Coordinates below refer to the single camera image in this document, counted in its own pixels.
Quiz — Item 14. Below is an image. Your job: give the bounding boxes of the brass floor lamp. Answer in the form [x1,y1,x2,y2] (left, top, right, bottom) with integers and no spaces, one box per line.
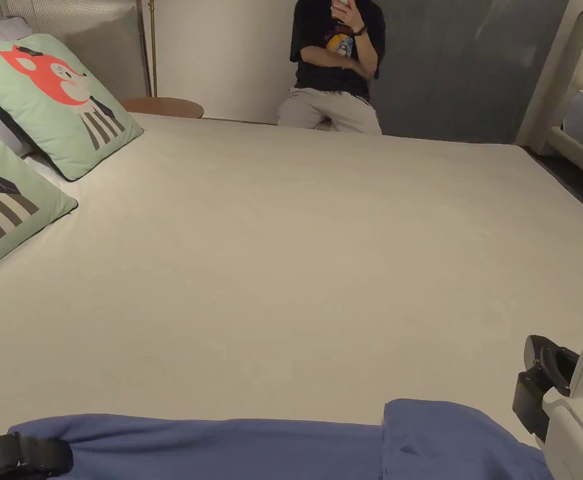
[146,0,159,99]

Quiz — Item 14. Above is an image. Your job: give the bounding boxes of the blue shirt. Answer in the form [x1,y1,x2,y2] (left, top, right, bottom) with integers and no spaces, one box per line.
[6,398,548,480]

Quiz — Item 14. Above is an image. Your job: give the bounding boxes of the beige padded headboard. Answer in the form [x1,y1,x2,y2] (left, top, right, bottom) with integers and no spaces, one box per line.
[0,0,148,103]

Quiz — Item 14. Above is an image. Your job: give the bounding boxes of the round wooden side table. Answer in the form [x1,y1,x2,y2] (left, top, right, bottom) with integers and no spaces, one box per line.
[119,97,205,120]

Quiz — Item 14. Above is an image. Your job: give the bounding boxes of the green cushion with fox print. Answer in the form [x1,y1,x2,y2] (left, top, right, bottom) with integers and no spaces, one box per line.
[0,34,145,183]

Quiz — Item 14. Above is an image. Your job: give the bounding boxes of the green cushion with striped print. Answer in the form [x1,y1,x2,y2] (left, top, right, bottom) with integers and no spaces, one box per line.
[0,114,79,284]

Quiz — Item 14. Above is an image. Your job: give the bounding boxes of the bed with beige sheet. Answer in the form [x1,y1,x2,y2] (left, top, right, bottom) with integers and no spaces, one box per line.
[0,112,583,480]

